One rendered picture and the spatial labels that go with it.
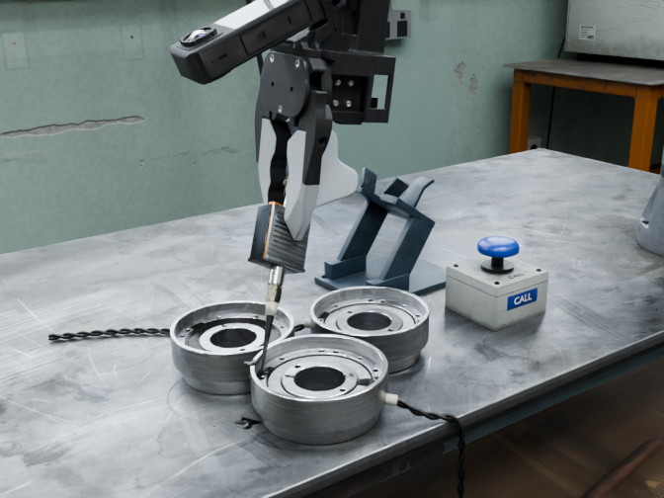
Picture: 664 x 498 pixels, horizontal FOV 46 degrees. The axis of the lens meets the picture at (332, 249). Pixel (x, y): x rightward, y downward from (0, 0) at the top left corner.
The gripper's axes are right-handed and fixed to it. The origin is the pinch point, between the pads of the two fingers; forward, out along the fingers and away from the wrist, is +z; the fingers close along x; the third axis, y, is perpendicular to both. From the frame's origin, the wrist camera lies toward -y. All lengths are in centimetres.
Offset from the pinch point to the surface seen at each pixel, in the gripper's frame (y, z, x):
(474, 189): 53, 7, 32
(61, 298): -10.9, 15.1, 25.6
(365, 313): 9.3, 9.2, -0.7
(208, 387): -6.1, 13.5, -1.4
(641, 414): 59, 30, 1
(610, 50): 203, -15, 130
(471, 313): 20.5, 9.7, -3.0
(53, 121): 21, 17, 159
